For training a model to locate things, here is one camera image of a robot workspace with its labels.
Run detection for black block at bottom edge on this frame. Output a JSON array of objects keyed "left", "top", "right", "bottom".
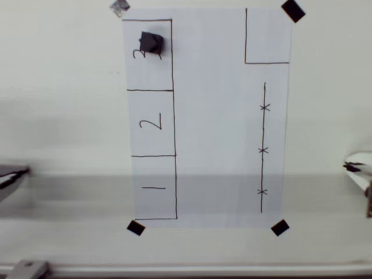
[{"left": 270, "top": 219, "right": 291, "bottom": 237}]

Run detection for white paper sheet with markings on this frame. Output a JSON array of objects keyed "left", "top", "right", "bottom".
[{"left": 121, "top": 8, "right": 293, "bottom": 229}]

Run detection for small black tape piece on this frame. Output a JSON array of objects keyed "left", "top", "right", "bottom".
[{"left": 126, "top": 220, "right": 146, "bottom": 237}]

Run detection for dark grey flat device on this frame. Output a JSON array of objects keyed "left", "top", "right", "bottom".
[{"left": 0, "top": 164, "right": 31, "bottom": 204}]

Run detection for grey metal bracket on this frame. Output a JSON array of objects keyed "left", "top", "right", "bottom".
[{"left": 7, "top": 260, "right": 51, "bottom": 279}]

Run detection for black cube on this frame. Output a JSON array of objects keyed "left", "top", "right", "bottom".
[{"left": 138, "top": 30, "right": 164, "bottom": 60}]

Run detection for large black tape piece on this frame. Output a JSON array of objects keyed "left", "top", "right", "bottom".
[{"left": 281, "top": 0, "right": 306, "bottom": 24}]

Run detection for grey tape piece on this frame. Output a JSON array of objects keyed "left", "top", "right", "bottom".
[{"left": 109, "top": 0, "right": 131, "bottom": 19}]

